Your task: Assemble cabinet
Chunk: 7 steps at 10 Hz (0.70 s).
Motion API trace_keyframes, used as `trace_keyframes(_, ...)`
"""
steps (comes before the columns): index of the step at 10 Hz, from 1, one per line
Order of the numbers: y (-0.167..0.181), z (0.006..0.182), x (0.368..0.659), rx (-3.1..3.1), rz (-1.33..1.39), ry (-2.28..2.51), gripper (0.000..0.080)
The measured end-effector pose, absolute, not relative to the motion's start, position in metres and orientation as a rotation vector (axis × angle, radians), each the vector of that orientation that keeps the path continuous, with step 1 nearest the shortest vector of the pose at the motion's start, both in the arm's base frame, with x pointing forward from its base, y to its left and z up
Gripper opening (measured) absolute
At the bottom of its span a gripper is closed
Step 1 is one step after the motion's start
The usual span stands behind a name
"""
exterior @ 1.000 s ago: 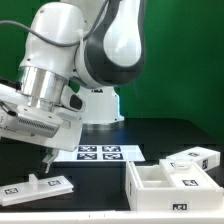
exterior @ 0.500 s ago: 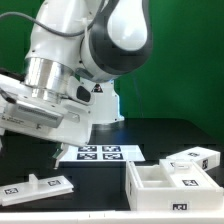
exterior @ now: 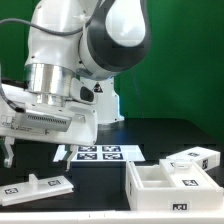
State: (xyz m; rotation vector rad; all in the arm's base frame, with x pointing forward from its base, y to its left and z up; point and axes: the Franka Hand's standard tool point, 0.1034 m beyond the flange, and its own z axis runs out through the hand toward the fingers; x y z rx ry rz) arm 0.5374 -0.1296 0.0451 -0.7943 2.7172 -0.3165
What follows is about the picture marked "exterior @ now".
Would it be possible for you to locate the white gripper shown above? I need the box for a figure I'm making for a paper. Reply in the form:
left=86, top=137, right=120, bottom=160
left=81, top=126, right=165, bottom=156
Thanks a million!
left=0, top=84, right=97, bottom=170

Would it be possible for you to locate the white door panel front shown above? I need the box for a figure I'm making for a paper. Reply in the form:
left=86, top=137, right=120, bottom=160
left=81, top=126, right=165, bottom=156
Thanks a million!
left=0, top=174, right=73, bottom=206

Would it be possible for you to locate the white door panel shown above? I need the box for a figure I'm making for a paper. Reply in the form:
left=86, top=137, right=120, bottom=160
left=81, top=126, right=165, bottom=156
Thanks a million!
left=0, top=174, right=73, bottom=206
left=159, top=159, right=220, bottom=190

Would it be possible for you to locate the white cabinet body box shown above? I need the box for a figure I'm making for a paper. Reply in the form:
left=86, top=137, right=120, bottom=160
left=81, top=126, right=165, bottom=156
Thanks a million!
left=125, top=162, right=224, bottom=212

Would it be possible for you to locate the white cabinet top block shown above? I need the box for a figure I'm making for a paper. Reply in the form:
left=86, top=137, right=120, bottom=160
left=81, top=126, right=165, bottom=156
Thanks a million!
left=167, top=146, right=221, bottom=171

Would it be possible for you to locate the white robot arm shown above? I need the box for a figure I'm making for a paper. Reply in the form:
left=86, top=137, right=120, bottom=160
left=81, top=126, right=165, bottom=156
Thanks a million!
left=0, top=0, right=150, bottom=167

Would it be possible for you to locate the white marker sheet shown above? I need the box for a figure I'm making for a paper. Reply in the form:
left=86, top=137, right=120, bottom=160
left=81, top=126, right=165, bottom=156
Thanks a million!
left=53, top=145, right=145, bottom=162

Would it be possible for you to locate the white L-shaped fence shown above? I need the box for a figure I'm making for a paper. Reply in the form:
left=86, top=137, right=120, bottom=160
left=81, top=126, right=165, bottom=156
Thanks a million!
left=0, top=210, right=224, bottom=224

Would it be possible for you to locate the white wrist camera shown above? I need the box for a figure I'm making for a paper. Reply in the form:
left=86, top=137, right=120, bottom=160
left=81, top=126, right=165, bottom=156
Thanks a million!
left=70, top=78, right=97, bottom=105

